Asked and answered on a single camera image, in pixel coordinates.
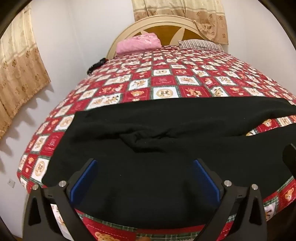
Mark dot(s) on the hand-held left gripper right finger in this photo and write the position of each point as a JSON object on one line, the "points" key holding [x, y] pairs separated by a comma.
{"points": [[205, 179]]}

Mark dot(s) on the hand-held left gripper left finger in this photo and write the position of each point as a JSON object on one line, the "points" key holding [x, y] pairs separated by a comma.
{"points": [[85, 179]]}

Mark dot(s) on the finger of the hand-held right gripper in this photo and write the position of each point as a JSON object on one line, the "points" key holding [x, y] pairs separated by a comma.
{"points": [[290, 157]]}

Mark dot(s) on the black pants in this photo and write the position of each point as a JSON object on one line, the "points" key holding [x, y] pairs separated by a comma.
{"points": [[150, 185]]}

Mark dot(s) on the red patchwork printed blanket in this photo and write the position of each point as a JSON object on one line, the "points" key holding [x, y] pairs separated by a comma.
{"points": [[161, 78]]}

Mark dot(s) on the black hairbrush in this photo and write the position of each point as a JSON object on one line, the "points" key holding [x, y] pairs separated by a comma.
{"points": [[96, 66]]}

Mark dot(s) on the beige floral curtain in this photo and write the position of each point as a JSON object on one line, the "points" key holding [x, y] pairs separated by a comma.
{"points": [[18, 76], [180, 11]]}

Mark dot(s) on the striped pillow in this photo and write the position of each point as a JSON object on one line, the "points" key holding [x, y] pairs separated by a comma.
{"points": [[198, 44]]}

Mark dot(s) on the pink pillow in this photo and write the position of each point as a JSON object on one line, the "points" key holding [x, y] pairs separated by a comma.
{"points": [[138, 44]]}

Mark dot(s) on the cream wooden headboard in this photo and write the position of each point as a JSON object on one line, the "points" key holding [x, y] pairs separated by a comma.
{"points": [[161, 32]]}

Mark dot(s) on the white wall socket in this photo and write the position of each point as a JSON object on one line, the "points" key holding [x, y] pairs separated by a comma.
{"points": [[11, 183]]}

